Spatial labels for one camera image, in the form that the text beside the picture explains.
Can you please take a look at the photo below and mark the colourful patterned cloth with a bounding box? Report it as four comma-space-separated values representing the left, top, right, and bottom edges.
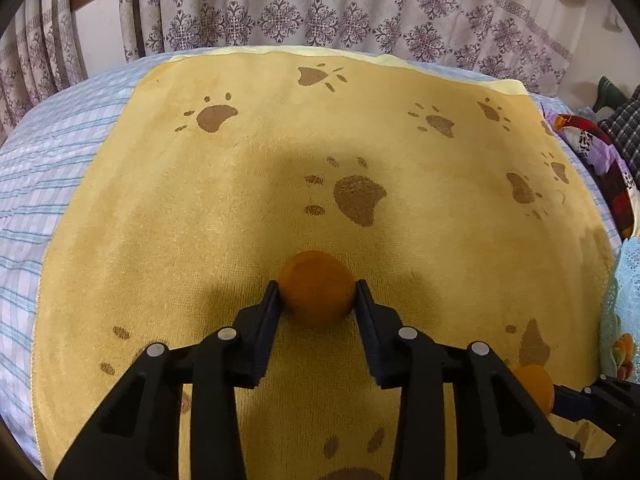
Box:
542, 110, 640, 241

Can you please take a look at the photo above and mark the white purple patterned curtain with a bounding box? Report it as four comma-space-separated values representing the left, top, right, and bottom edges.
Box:
117, 0, 606, 96
0, 0, 86, 136

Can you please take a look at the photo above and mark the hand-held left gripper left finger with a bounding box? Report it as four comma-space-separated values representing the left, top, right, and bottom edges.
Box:
52, 280, 281, 480

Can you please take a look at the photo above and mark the light blue lace cloth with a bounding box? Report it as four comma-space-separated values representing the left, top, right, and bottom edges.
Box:
599, 237, 640, 377

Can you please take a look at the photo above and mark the yellow paw print blanket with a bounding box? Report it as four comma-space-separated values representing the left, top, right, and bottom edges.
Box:
32, 47, 618, 480

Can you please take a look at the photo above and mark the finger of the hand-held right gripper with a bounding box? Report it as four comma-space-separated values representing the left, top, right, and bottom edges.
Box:
550, 382, 601, 425

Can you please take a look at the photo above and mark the dull dark orange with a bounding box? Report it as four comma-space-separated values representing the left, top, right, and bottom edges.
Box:
277, 250, 355, 330

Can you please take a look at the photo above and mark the bright small orange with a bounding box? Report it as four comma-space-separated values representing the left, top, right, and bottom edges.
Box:
512, 364, 556, 417

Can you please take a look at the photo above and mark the dark green object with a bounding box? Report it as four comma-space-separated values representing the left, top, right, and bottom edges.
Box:
592, 76, 626, 111

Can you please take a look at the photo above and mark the dark checked cloth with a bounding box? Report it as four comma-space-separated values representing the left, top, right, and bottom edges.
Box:
597, 85, 640, 171

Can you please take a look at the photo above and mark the blue checked bedsheet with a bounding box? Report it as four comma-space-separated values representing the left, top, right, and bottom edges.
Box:
0, 50, 586, 471

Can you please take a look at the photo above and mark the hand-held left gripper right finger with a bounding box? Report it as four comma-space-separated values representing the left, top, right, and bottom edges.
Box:
356, 280, 583, 480

